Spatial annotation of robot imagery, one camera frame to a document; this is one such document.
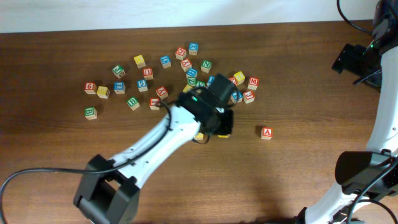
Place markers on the blue H block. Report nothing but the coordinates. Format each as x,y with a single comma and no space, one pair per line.
191,73

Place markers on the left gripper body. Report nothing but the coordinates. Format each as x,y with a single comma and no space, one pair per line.
227,123

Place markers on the blue 5 block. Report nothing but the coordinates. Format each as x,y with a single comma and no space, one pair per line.
142,85

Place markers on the red M block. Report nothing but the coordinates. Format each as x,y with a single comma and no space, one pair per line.
253,83

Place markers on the blue X block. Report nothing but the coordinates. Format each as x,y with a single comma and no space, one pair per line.
193,48

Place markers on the red Y block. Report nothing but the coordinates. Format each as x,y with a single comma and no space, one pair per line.
186,64

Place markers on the green N block lower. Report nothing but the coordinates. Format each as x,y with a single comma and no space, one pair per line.
191,81

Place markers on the red I block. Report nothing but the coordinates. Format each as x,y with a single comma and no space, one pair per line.
154,103

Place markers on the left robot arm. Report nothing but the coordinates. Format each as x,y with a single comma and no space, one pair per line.
109,192

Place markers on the blue D block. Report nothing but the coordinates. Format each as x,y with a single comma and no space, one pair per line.
165,61

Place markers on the green N block upper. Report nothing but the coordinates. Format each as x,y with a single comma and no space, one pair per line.
206,66

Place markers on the red 3 block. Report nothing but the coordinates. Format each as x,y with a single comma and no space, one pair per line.
248,96

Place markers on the yellow block top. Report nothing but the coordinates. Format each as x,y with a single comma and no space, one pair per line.
139,60

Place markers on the red 6 block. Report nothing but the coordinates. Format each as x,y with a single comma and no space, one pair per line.
90,88

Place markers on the blue block right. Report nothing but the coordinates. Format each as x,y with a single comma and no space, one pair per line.
236,97

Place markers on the green B block far left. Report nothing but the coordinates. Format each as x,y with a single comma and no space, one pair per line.
90,113

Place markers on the blue block left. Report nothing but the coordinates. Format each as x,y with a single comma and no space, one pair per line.
119,88

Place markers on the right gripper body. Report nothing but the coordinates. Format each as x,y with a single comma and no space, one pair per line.
356,58

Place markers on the green J block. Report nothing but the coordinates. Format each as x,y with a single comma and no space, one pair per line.
118,71

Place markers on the yellow block centre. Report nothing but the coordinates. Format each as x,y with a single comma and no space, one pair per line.
187,88

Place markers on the green n block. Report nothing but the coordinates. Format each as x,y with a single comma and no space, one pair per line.
191,81
206,66

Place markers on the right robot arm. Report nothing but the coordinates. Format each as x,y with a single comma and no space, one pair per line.
365,177

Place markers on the yellow block right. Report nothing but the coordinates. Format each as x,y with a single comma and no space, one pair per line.
240,77

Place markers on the green V block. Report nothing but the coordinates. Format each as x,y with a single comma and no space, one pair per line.
200,84

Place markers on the red E block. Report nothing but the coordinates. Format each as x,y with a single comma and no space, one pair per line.
233,80

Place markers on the red K block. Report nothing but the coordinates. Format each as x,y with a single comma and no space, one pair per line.
162,92

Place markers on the red U block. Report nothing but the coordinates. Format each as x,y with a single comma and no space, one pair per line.
148,74

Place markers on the red C block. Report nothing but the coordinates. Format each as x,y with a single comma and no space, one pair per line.
180,53

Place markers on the red A block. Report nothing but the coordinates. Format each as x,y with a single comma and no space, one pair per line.
267,133

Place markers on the yellow block far left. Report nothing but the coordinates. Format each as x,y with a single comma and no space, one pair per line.
103,92

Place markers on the green b block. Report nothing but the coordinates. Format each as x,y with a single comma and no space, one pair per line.
133,103
90,113

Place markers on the blue P block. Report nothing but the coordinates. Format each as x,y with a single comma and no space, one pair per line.
210,80

